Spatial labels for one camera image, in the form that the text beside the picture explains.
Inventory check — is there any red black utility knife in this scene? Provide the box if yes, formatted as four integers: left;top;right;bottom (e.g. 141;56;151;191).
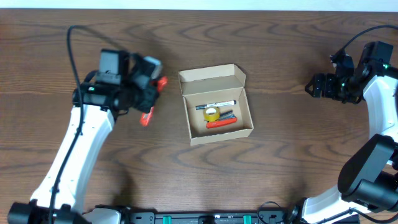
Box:
139;76;169;127

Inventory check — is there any yellow tape roll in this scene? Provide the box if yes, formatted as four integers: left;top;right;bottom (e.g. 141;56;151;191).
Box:
203;107;220;122

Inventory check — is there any black white marker pen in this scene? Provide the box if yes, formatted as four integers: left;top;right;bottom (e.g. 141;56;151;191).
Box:
195;100;237;110

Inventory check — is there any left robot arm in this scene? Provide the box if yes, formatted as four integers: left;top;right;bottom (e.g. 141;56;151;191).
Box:
7;49;167;223

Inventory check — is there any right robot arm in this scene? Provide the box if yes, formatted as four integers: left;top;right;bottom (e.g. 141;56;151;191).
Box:
289;41;397;223

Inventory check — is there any brown cardboard box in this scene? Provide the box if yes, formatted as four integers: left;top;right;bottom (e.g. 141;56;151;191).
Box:
178;64;254;146

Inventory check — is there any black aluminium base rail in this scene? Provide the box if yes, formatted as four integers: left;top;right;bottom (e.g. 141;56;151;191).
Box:
83;203;361;224

